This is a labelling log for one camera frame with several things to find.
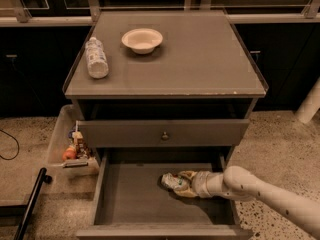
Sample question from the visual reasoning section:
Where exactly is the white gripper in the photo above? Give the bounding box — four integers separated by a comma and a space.
174, 170, 212, 198

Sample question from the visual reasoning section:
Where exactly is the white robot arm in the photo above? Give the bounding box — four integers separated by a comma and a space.
178, 81, 320, 240

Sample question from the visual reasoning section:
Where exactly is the round brass drawer knob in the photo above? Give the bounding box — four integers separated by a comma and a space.
161, 132, 169, 141

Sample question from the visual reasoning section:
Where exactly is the grey top drawer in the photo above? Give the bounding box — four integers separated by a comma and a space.
78, 119, 249, 148

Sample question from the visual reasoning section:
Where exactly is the open grey middle drawer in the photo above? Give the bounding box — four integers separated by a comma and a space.
77, 149, 252, 240

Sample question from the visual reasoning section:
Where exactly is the grey drawer cabinet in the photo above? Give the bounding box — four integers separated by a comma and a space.
62, 10, 269, 240

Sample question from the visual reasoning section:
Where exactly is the brown snack package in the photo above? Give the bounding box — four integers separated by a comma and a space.
72, 131, 90, 159

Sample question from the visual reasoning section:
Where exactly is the orange toy fruit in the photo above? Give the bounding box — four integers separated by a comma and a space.
62, 147, 77, 161

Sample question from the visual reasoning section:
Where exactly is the clear plastic storage bin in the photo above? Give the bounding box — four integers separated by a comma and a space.
47, 105, 99, 178

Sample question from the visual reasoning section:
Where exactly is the clear plastic water bottle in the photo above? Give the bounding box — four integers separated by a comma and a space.
85, 37, 109, 79

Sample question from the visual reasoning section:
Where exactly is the white paper bowl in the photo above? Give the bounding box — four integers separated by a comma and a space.
121, 28, 163, 55

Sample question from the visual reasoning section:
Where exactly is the black metal stand leg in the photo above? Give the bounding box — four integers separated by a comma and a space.
0, 167, 52, 240

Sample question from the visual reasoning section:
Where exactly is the metal window railing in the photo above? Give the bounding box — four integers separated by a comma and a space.
0, 0, 320, 25

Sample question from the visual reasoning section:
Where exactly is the black floor cable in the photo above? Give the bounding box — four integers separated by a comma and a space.
0, 129, 21, 162

